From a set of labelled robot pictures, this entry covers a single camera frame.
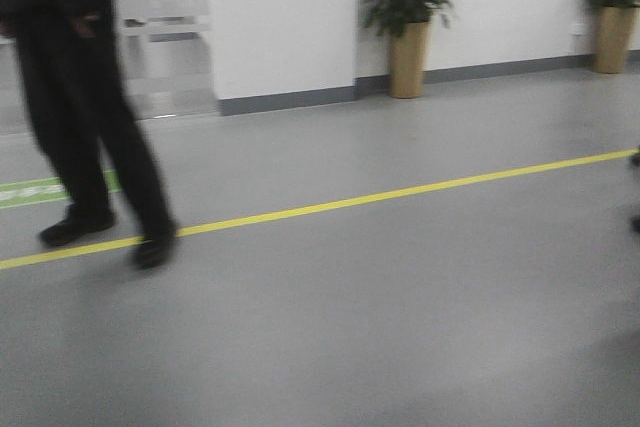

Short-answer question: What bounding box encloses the person in black clothes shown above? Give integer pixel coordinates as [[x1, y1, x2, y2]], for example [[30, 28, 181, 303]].
[[1, 0, 177, 269]]

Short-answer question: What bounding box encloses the potted plant tan vase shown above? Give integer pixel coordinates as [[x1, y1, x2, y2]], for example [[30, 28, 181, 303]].
[[362, 0, 454, 99]]

